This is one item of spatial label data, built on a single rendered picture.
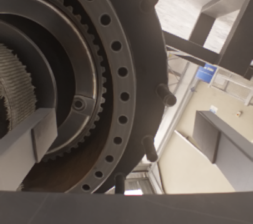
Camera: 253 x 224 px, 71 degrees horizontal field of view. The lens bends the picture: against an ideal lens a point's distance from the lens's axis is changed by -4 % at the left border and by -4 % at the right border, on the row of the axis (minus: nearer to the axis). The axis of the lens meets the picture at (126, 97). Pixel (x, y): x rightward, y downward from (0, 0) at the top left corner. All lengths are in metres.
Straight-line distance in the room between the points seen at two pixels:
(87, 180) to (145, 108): 0.14
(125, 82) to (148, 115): 0.10
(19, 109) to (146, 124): 0.18
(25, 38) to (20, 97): 0.08
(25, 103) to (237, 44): 1.22
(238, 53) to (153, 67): 1.07
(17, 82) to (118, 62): 0.11
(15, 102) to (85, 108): 0.14
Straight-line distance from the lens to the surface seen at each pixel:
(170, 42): 1.26
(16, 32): 0.27
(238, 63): 1.33
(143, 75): 0.28
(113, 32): 0.21
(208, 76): 6.50
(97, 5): 0.22
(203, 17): 2.38
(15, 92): 0.22
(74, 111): 0.33
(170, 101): 0.24
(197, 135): 0.17
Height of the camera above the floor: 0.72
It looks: 15 degrees up
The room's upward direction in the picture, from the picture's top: 158 degrees counter-clockwise
